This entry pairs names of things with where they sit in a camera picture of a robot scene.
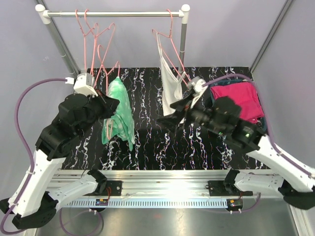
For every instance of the blue plastic basket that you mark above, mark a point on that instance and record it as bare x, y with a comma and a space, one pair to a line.
263, 123

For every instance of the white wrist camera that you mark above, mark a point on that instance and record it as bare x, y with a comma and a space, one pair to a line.
197, 86
83, 84

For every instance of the black marble pattern mat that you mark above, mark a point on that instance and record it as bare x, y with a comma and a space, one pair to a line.
155, 148

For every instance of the pink wire hanger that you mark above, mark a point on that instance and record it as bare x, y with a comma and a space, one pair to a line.
183, 13
108, 86
91, 31
112, 27

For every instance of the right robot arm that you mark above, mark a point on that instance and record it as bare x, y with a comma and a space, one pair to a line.
292, 181

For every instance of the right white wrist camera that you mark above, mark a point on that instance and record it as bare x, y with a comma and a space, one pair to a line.
197, 86

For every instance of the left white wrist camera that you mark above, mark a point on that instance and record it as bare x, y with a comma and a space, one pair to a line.
83, 84

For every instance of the aluminium mounting rail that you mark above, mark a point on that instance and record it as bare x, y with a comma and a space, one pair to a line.
168, 189

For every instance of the green white tie-dye trousers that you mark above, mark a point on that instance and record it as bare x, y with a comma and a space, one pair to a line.
121, 124

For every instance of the magenta trousers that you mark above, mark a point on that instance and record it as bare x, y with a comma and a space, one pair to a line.
243, 100

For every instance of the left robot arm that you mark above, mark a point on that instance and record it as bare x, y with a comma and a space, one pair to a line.
32, 205

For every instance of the silver clothes rack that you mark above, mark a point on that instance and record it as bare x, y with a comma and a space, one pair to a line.
47, 19

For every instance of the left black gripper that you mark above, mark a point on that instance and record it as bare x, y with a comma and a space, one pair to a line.
109, 103

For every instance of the white camisole top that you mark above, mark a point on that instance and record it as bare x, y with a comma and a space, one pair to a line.
171, 86

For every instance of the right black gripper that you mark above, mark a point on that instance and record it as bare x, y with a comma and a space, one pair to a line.
183, 110

